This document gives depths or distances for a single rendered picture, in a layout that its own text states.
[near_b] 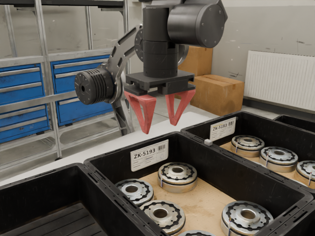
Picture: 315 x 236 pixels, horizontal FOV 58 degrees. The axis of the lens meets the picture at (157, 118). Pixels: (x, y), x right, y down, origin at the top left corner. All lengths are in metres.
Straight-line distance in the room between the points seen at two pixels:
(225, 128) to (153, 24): 0.60
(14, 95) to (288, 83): 2.98
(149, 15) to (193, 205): 0.44
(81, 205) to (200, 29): 0.50
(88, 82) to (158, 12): 1.05
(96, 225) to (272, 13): 3.58
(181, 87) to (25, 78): 2.00
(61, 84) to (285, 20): 2.70
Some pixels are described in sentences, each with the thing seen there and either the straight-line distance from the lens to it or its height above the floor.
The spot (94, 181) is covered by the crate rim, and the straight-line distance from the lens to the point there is 0.60.
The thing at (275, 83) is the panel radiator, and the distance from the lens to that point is 3.85.
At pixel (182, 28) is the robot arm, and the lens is 0.40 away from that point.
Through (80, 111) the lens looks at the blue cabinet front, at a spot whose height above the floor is 0.41.
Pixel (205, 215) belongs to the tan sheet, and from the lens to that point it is 0.67.
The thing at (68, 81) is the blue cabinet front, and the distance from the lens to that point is 2.54.
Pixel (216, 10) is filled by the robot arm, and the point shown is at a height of 1.26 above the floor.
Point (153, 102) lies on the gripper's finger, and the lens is 0.44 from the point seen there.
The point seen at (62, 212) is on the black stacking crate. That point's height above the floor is 0.83.
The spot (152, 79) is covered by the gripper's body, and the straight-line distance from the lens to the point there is 0.44.
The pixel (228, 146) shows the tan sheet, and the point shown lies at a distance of 0.98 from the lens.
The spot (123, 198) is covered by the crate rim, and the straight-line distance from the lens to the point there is 0.55.
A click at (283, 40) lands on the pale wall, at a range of 3.89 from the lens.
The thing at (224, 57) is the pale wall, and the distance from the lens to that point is 4.28.
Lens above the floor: 1.25
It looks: 21 degrees down
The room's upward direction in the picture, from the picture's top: straight up
